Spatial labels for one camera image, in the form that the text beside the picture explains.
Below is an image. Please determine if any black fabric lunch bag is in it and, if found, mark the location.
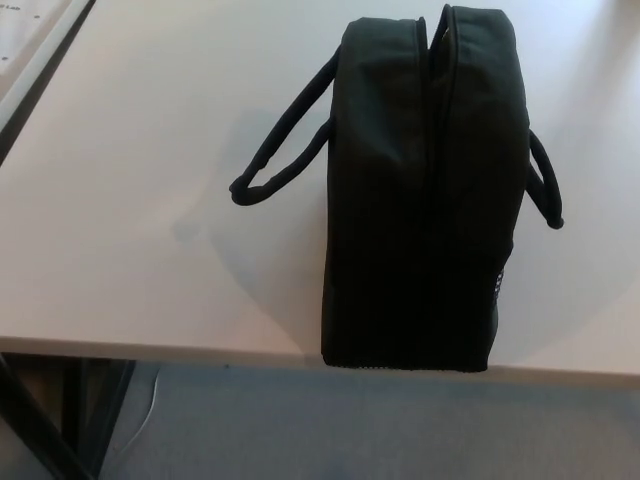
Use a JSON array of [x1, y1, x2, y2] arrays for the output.
[[228, 3, 567, 374]]

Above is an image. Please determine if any black diagonal bar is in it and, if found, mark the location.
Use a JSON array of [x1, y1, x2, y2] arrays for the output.
[[0, 353, 97, 480]]

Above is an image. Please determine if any white printed paper sheet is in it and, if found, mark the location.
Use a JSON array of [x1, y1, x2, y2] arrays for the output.
[[0, 0, 76, 77]]

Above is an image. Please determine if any thin white floor cable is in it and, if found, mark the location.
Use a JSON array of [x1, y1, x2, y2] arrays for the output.
[[104, 365, 162, 469]]

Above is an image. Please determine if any black desk frame leg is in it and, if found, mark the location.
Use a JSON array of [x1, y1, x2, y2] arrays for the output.
[[58, 355, 137, 480]]

